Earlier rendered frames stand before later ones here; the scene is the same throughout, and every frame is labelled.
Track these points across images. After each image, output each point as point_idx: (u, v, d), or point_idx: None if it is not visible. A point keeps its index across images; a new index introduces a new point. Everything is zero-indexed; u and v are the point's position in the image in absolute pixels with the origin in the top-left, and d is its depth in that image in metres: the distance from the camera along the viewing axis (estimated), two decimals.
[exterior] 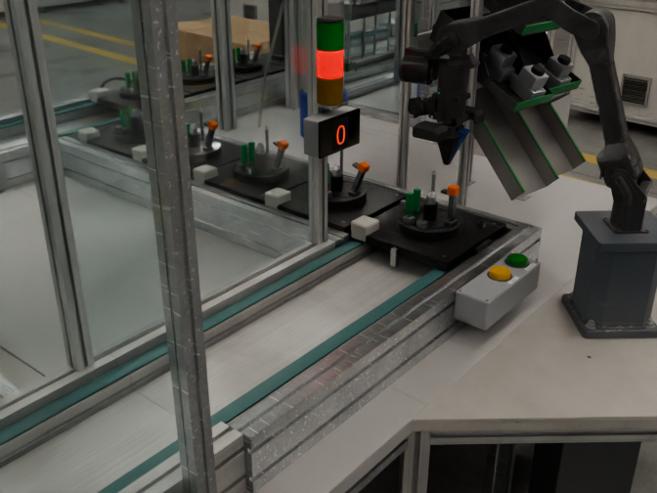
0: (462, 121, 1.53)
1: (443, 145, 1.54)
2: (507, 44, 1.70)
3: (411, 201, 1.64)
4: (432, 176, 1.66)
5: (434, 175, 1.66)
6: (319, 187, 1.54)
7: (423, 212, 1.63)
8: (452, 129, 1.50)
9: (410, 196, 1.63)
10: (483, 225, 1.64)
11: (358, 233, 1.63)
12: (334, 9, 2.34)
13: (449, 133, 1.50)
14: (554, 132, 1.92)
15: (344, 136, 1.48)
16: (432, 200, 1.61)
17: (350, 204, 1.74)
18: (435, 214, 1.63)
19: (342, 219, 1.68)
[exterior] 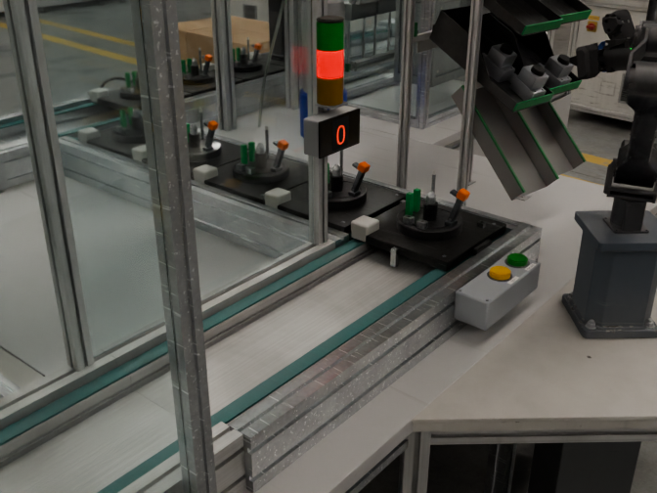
0: None
1: None
2: (507, 44, 1.70)
3: (411, 201, 1.64)
4: (432, 176, 1.66)
5: (434, 175, 1.66)
6: (319, 187, 1.54)
7: (423, 212, 1.63)
8: (600, 69, 1.52)
9: (410, 196, 1.63)
10: (483, 225, 1.64)
11: (358, 233, 1.63)
12: (334, 9, 2.34)
13: None
14: (554, 132, 1.92)
15: (344, 136, 1.48)
16: (432, 200, 1.61)
17: (350, 204, 1.74)
18: (435, 214, 1.63)
19: (342, 219, 1.68)
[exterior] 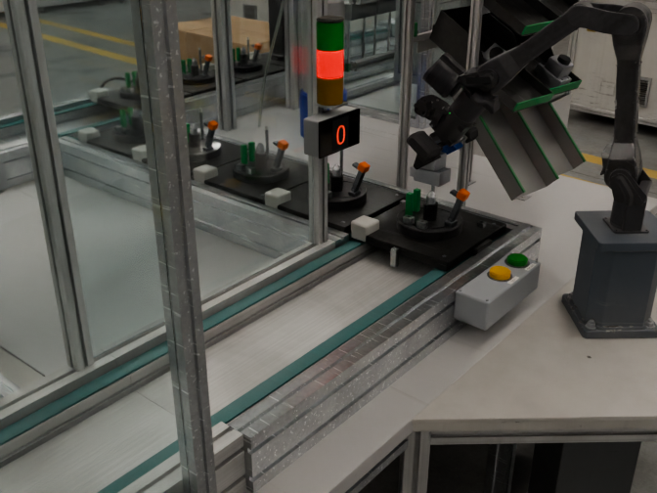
0: None
1: None
2: (496, 48, 1.67)
3: (411, 201, 1.64)
4: None
5: None
6: (319, 187, 1.54)
7: (423, 212, 1.63)
8: None
9: (410, 196, 1.63)
10: (483, 225, 1.64)
11: (358, 233, 1.63)
12: (334, 9, 2.34)
13: None
14: (554, 132, 1.92)
15: (344, 136, 1.48)
16: (432, 200, 1.61)
17: (350, 204, 1.74)
18: (435, 214, 1.63)
19: (342, 219, 1.68)
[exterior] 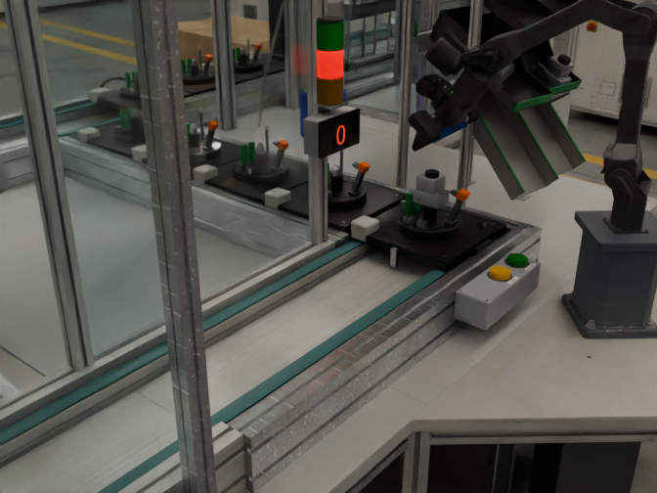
0: (449, 123, 1.52)
1: (420, 136, 1.53)
2: None
3: (411, 201, 1.64)
4: None
5: None
6: (319, 187, 1.54)
7: (423, 212, 1.63)
8: None
9: (410, 196, 1.63)
10: (483, 225, 1.64)
11: (358, 233, 1.63)
12: (334, 9, 2.34)
13: None
14: (554, 132, 1.92)
15: (344, 136, 1.48)
16: None
17: (350, 204, 1.74)
18: (435, 214, 1.63)
19: (342, 219, 1.68)
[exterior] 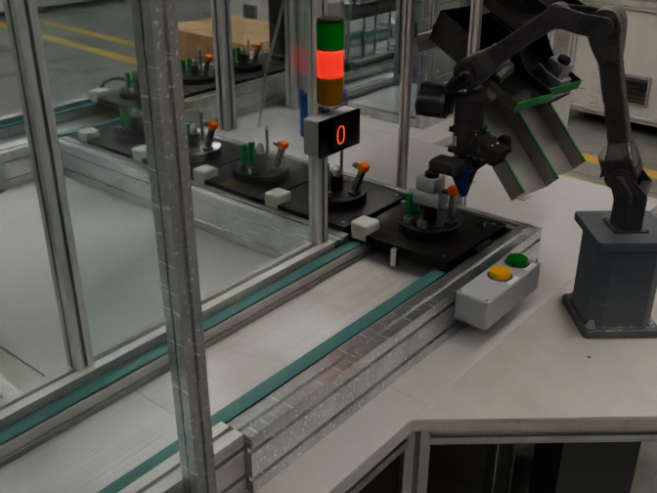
0: (453, 156, 1.53)
1: (469, 174, 1.56)
2: None
3: (411, 201, 1.64)
4: None
5: None
6: (319, 187, 1.54)
7: (423, 212, 1.63)
8: None
9: (410, 196, 1.63)
10: (483, 225, 1.64)
11: (358, 233, 1.63)
12: (334, 9, 2.34)
13: None
14: (554, 132, 1.92)
15: (344, 136, 1.48)
16: None
17: (350, 204, 1.74)
18: (435, 214, 1.63)
19: (342, 219, 1.68)
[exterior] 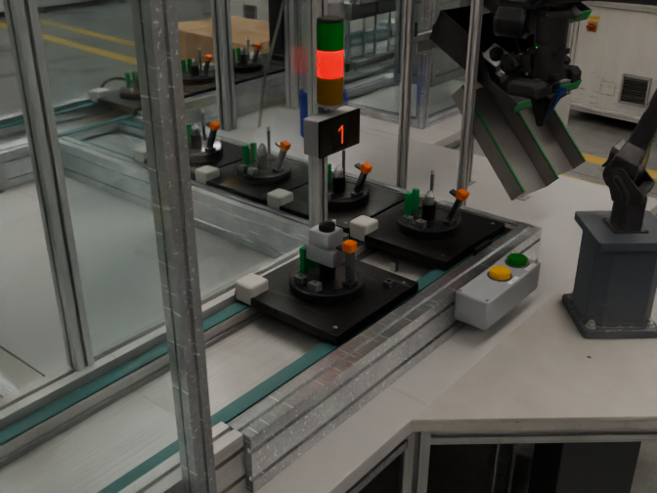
0: (559, 79, 1.43)
1: (538, 105, 1.44)
2: (496, 48, 1.67)
3: (305, 257, 1.40)
4: None
5: (334, 226, 1.43)
6: (319, 187, 1.54)
7: (320, 270, 1.40)
8: (549, 86, 1.40)
9: (303, 251, 1.40)
10: (389, 285, 1.41)
11: (242, 294, 1.39)
12: (334, 9, 2.34)
13: (547, 91, 1.39)
14: (554, 132, 1.92)
15: (344, 136, 1.48)
16: None
17: (446, 235, 1.59)
18: (332, 273, 1.40)
19: (441, 252, 1.54)
